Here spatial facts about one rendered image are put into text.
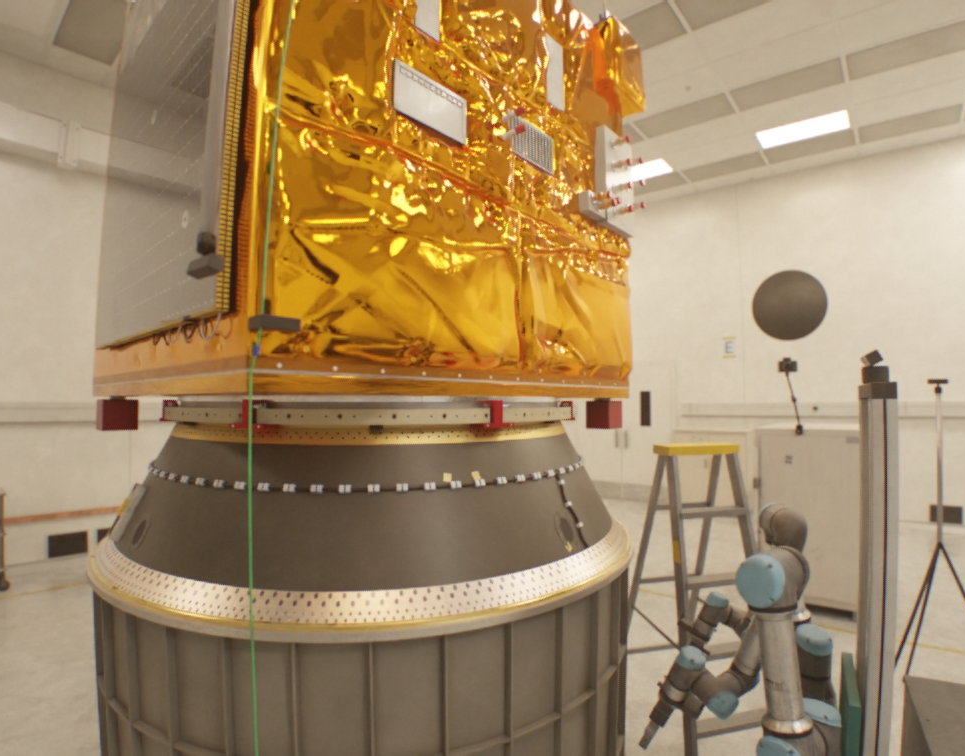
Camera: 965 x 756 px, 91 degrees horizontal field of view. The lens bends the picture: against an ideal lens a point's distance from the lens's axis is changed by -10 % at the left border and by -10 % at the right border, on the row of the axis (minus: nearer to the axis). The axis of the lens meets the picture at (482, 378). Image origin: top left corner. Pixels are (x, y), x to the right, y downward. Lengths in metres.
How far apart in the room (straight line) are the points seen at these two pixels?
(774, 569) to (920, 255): 7.81
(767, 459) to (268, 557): 4.09
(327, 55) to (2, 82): 5.96
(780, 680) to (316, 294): 1.44
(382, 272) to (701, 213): 8.48
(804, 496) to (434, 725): 3.81
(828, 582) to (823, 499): 0.66
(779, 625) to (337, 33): 1.86
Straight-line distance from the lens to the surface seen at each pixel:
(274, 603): 1.52
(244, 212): 1.37
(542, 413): 1.88
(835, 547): 4.91
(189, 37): 1.99
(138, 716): 2.00
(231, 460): 1.75
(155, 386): 1.92
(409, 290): 1.50
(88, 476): 6.77
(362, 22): 1.72
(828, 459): 4.80
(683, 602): 2.62
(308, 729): 1.63
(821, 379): 8.80
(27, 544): 6.79
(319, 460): 1.60
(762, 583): 1.42
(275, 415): 1.65
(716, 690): 1.66
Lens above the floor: 1.73
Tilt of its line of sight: 3 degrees up
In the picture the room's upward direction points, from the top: straight up
